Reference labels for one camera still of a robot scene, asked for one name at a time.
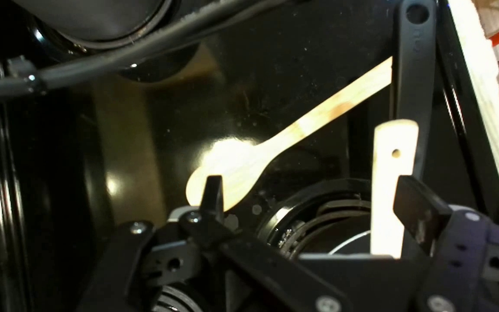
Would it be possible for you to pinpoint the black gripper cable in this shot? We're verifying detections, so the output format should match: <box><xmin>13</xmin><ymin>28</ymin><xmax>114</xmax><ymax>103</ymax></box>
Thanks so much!
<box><xmin>0</xmin><ymin>0</ymin><xmax>275</xmax><ymax>105</ymax></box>

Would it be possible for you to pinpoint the black electric stove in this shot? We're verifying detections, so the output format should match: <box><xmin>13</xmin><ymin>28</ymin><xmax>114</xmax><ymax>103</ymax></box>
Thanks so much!
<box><xmin>0</xmin><ymin>0</ymin><xmax>499</xmax><ymax>312</ymax></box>

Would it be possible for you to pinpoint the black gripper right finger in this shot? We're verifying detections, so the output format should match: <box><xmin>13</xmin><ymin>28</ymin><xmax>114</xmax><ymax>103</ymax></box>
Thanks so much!
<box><xmin>391</xmin><ymin>174</ymin><xmax>495</xmax><ymax>312</ymax></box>

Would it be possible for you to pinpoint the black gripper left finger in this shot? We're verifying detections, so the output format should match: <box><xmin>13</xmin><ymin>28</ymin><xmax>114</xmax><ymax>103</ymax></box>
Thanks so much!
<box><xmin>74</xmin><ymin>174</ymin><xmax>245</xmax><ymax>312</ymax></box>

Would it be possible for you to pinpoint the dark grey cooking pot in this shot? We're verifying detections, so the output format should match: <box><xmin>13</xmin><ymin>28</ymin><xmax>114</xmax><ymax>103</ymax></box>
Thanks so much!
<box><xmin>8</xmin><ymin>0</ymin><xmax>202</xmax><ymax>84</ymax></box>

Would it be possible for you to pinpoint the wooden spatula with hole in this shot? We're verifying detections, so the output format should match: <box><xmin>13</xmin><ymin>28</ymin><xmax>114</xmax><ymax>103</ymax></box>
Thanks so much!
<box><xmin>368</xmin><ymin>119</ymin><xmax>420</xmax><ymax>261</ymax></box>

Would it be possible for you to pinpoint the wooden cooking spoon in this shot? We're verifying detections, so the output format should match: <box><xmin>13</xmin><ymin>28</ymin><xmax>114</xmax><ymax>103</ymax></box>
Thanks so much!
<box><xmin>183</xmin><ymin>56</ymin><xmax>394</xmax><ymax>212</ymax></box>

